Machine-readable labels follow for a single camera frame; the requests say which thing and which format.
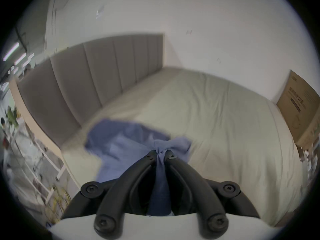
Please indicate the white metal rack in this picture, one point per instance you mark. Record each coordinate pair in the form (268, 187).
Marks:
(32, 159)

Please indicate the blue shirt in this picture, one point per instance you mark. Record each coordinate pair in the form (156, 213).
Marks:
(120, 146)

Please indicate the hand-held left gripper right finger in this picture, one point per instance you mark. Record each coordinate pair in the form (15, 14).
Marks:
(200, 196)

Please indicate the bed with pale green sheet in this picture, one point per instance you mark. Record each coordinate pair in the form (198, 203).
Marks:
(225, 124)

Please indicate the grey padded headboard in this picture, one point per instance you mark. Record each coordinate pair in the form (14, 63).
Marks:
(82, 76)

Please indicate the brown cardboard carton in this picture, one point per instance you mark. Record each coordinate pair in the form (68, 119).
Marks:
(300, 111)

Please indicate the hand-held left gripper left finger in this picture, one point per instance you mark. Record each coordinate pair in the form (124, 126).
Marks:
(117, 196)

